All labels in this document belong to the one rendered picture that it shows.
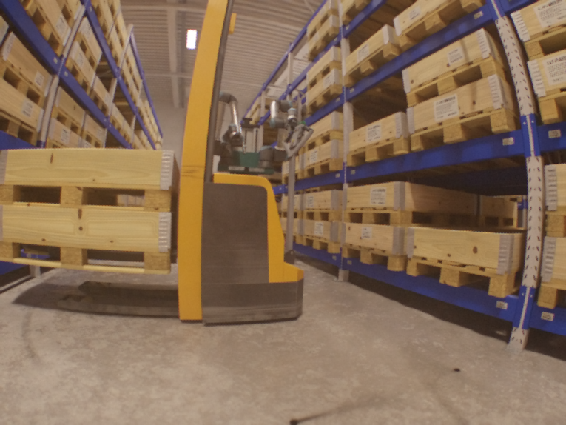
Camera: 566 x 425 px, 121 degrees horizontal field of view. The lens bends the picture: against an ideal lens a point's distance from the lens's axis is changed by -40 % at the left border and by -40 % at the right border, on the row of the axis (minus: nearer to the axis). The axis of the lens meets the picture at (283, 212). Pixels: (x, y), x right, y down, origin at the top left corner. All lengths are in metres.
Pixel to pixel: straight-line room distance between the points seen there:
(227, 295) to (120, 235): 0.69
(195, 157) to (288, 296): 0.99
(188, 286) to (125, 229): 0.48
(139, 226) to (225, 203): 0.50
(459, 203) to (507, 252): 1.26
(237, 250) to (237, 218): 0.18
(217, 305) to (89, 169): 1.06
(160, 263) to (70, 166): 0.77
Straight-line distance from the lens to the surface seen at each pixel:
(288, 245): 2.03
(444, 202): 2.52
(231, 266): 1.54
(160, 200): 1.51
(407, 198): 2.14
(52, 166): 1.74
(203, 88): 1.70
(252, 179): 1.54
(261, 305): 1.64
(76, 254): 1.66
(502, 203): 3.64
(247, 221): 1.52
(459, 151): 1.85
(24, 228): 1.83
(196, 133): 1.60
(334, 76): 3.29
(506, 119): 1.68
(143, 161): 1.54
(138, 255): 1.66
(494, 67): 1.81
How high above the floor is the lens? 0.68
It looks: level
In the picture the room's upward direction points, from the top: 2 degrees clockwise
